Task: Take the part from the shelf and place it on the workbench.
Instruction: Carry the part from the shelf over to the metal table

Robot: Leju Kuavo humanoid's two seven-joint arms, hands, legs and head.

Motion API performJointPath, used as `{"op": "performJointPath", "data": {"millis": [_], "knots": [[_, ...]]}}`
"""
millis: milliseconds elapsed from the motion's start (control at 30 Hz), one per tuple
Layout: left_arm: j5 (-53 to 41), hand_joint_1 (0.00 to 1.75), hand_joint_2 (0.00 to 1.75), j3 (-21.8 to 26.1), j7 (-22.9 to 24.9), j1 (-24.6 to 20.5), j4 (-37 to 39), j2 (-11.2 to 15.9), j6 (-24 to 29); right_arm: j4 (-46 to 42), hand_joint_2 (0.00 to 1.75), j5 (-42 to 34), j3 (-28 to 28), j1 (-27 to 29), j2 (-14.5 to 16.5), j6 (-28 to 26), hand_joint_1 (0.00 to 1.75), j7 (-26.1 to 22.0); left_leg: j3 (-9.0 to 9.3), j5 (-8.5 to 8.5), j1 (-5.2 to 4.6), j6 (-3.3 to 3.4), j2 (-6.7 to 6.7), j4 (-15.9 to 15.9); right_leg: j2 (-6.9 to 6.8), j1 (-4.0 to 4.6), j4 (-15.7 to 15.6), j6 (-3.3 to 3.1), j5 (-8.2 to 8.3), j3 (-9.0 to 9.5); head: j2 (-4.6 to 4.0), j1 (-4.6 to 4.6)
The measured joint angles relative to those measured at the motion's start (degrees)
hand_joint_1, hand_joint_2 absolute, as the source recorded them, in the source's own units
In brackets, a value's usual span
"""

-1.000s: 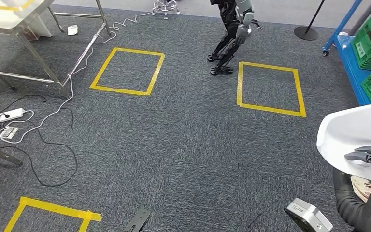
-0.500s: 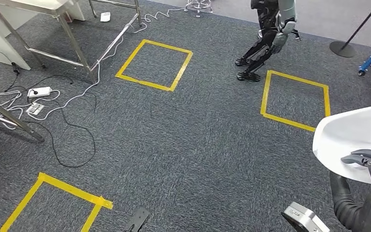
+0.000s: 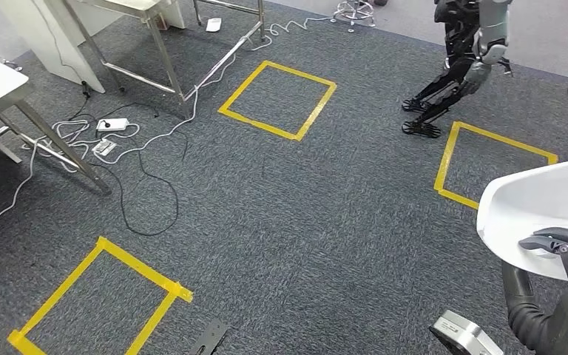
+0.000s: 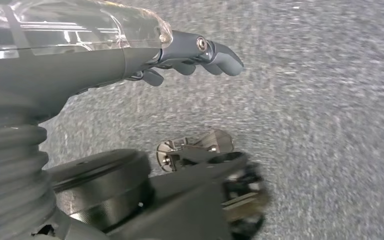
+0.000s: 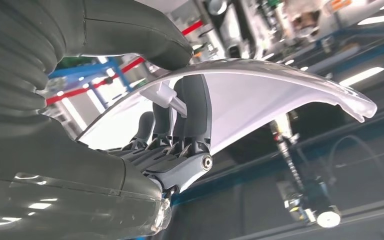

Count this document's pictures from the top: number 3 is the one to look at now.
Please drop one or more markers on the black humanoid robot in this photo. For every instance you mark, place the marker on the black humanoid robot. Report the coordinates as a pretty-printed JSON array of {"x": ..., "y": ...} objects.
[{"x": 460, "y": 63}]

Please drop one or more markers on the white cabinet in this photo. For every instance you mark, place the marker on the white cabinet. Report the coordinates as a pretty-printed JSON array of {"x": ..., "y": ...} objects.
[{"x": 44, "y": 39}]

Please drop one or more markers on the metal floor outlet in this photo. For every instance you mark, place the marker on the metal floor outlet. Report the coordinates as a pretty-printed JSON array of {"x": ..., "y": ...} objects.
[{"x": 103, "y": 147}]

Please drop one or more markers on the white power adapter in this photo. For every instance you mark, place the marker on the white power adapter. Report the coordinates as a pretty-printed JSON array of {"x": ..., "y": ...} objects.
[{"x": 213, "y": 25}]

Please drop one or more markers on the chrome stool base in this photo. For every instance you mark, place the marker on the chrome stool base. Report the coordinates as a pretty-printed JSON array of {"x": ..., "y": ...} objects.
[{"x": 355, "y": 10}]

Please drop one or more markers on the white power strip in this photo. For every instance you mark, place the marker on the white power strip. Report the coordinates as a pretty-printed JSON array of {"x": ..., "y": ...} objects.
[{"x": 112, "y": 124}]

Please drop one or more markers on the yellow floor tape square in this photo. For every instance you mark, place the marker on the yellow floor tape square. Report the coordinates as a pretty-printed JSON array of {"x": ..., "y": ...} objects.
[
  {"x": 142, "y": 268},
  {"x": 258, "y": 125},
  {"x": 446, "y": 157}
]

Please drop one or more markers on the white plastic car part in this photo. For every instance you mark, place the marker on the white plastic car part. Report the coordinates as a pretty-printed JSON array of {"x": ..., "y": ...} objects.
[{"x": 534, "y": 206}]

